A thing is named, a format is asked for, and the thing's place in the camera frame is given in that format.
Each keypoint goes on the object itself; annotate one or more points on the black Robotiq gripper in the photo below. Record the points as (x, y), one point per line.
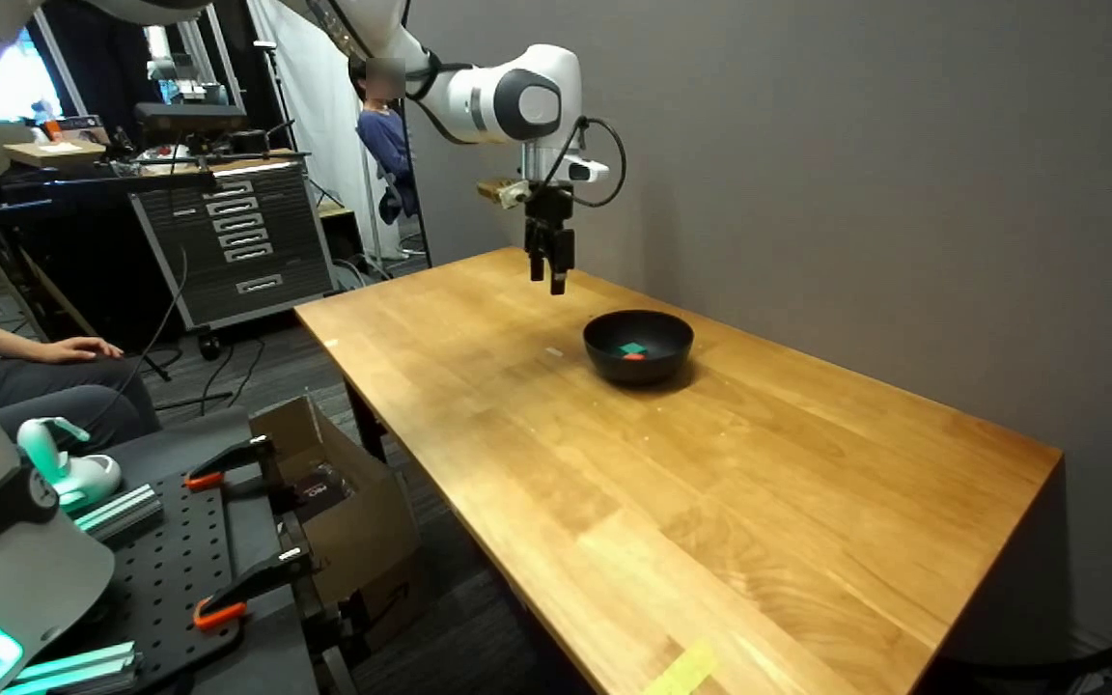
(552, 217)

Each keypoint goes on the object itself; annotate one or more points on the black round bowl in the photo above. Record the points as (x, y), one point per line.
(607, 351)

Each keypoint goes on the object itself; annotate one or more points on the seated person's hand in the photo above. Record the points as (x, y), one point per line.
(79, 350)

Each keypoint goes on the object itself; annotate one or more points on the standing person blue shirt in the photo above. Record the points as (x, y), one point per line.
(386, 136)

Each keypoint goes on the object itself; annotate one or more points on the white curtain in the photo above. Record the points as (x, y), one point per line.
(307, 116)

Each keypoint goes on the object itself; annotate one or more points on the brown cardboard box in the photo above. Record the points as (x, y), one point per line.
(348, 513)

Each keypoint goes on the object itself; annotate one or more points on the black drawer cabinet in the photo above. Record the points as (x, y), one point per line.
(230, 246)

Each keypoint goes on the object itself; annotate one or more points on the cluttered background desk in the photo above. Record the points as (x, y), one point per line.
(156, 153)

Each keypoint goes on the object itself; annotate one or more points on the yellow tape strip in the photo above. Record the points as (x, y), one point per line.
(680, 668)

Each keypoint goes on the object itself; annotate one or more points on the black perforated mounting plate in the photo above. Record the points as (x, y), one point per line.
(182, 564)

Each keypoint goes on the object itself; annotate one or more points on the aluminium extrusion bar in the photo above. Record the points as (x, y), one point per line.
(74, 664)
(119, 506)

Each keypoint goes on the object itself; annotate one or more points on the seated person's legs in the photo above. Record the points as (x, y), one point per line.
(66, 399)

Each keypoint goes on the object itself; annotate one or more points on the white teal plastic object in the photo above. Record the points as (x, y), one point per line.
(66, 470)

